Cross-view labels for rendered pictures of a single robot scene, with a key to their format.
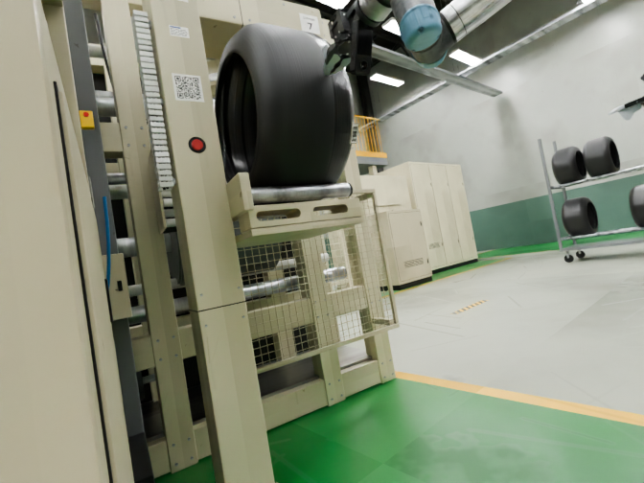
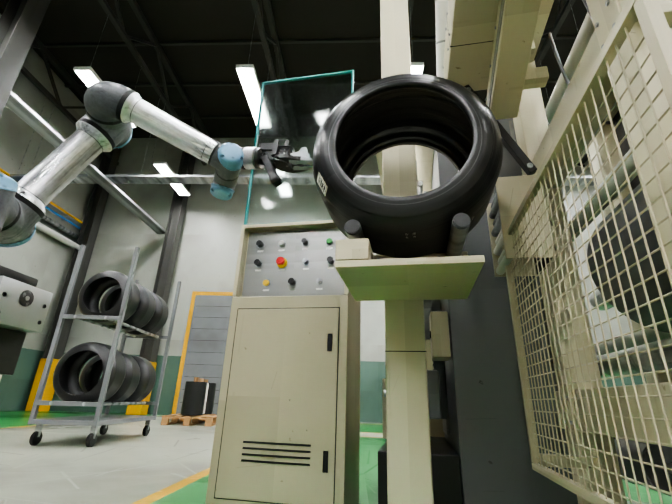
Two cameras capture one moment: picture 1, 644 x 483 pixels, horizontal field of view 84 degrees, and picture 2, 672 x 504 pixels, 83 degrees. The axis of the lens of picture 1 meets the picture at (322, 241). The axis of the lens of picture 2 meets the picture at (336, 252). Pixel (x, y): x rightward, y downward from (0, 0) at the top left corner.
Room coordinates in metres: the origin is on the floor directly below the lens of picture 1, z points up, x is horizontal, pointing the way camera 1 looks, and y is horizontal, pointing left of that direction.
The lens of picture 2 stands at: (1.72, -0.82, 0.47)
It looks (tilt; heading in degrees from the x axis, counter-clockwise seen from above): 21 degrees up; 133
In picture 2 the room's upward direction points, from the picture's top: 2 degrees clockwise
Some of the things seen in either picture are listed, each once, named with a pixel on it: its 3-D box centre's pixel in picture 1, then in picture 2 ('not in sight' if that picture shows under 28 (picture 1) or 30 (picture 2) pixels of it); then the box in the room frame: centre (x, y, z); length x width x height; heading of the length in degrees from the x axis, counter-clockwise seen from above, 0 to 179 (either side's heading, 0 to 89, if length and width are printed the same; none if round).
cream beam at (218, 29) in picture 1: (247, 30); (487, 6); (1.47, 0.16, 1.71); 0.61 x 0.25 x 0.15; 121
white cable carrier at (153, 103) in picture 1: (154, 102); not in sight; (0.94, 0.38, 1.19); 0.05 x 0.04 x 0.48; 31
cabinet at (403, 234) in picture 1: (398, 249); not in sight; (6.01, -1.24, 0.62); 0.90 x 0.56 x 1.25; 129
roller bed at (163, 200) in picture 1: (183, 190); (517, 227); (1.37, 0.50, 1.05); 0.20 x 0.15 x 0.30; 121
